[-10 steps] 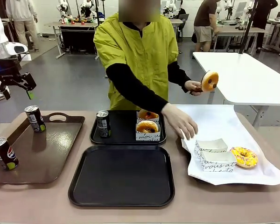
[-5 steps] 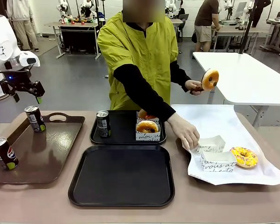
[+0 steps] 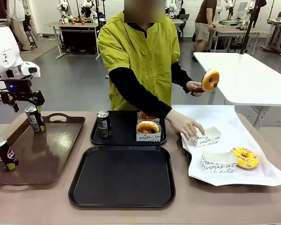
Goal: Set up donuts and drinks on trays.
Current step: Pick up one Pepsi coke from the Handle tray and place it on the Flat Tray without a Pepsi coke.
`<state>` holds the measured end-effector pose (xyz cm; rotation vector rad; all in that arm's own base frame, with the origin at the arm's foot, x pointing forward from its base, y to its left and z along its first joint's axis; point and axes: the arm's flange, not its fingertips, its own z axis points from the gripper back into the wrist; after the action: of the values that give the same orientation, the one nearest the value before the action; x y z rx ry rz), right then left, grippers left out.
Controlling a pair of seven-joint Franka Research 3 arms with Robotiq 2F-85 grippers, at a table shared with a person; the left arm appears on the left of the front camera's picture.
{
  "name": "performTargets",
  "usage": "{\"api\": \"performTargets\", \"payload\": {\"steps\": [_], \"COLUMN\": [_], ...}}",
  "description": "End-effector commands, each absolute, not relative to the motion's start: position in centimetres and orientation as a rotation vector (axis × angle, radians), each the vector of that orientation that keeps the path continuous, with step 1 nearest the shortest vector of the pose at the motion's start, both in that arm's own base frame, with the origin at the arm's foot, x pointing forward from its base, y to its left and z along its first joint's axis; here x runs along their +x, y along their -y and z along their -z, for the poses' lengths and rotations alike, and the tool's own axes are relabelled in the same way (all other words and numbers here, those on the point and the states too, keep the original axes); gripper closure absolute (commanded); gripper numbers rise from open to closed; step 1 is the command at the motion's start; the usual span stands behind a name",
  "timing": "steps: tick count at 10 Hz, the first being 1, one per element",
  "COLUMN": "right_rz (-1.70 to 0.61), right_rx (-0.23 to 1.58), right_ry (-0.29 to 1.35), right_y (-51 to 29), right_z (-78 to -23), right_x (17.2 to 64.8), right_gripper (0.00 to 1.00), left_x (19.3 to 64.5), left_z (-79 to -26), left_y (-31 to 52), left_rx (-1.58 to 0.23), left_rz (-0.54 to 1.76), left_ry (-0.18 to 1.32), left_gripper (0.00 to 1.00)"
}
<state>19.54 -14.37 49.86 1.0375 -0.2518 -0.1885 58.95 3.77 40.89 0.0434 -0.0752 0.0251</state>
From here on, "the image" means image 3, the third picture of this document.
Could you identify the person's left hand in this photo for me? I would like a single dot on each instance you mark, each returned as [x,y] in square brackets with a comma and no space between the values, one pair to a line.
[193,85]

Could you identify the grey background work table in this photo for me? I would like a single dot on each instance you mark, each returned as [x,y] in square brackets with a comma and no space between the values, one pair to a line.
[236,30]

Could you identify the white side table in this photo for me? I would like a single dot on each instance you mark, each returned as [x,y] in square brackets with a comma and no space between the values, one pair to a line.
[248,77]

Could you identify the white background desk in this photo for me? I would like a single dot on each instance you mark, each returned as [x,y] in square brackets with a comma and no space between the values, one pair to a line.
[278,25]

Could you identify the small black serving tray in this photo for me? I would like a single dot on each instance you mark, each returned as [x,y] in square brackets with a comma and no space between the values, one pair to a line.
[124,129]

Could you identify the grey plastic stool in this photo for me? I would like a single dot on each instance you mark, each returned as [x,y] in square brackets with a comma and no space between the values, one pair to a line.
[32,37]

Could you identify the grey laptop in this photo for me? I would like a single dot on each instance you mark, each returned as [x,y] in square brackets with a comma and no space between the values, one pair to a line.
[184,18]

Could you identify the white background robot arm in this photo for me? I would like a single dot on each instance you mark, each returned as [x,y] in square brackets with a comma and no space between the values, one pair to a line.
[62,7]

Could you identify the person's left forearm black sleeve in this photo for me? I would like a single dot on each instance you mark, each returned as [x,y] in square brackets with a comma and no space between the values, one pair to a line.
[181,77]

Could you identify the person's right forearm black sleeve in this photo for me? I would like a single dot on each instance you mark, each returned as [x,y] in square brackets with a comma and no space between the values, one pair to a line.
[135,93]

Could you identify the bystander in white hoodie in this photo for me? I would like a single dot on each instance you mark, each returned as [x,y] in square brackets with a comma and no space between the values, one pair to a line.
[17,21]

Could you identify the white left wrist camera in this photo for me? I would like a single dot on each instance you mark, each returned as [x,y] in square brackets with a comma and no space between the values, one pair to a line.
[30,69]

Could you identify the glazed donut with red topping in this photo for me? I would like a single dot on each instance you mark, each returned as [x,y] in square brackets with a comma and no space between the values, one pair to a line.
[144,115]

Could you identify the white paper box with script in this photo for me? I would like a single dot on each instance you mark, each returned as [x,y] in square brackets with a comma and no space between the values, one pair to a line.
[215,167]
[210,138]

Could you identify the person's right hand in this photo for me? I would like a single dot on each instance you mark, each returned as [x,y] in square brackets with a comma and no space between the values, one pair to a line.
[182,124]

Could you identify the grey table with toys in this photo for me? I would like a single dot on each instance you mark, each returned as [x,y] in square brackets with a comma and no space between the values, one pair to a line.
[58,24]

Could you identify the glazed donut with dark centre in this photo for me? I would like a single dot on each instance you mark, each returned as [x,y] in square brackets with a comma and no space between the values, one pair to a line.
[141,126]

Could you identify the large black serving tray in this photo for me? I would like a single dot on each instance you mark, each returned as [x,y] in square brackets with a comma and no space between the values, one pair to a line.
[121,175]

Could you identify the black Pepsi soda can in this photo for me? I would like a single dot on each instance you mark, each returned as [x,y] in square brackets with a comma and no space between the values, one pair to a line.
[7,157]
[104,127]

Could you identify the black tripod pole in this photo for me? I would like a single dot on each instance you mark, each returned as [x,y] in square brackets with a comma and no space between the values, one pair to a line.
[248,30]

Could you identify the green black can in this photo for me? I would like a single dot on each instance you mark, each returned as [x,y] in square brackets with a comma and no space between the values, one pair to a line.
[36,122]

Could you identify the black tray under paper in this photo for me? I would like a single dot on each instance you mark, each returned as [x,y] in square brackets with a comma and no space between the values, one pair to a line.
[189,158]

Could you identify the bystander in brown shirt shorts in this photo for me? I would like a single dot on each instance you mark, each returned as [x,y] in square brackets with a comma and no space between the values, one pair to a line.
[204,21]

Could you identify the glazed donut with chocolate dots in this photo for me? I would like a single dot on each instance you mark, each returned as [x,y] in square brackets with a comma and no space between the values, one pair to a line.
[208,75]

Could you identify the white paper sheet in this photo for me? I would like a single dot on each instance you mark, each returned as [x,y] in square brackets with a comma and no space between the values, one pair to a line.
[236,131]

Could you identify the yellow sprinkled donut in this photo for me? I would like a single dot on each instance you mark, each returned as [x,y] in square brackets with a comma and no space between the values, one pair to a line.
[238,153]

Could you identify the person in yellow-green blouse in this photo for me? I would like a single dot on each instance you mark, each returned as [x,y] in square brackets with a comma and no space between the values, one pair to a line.
[135,58]

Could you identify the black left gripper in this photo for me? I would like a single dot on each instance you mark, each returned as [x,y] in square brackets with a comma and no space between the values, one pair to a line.
[18,86]

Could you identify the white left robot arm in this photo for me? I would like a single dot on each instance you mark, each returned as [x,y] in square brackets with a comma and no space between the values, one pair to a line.
[2,51]

